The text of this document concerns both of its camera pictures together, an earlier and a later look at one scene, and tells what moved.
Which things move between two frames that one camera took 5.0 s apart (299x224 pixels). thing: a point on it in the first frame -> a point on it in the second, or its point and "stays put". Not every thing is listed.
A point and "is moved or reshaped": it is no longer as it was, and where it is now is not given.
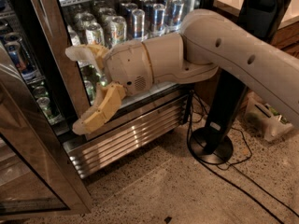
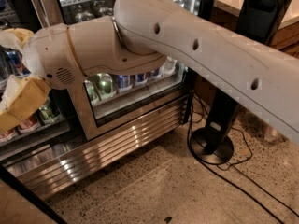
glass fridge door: [36, 176] is moved or reshaped
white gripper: [128, 66] -> [49, 58]
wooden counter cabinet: [228, 0] stays put
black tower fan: [264, 9] stays put
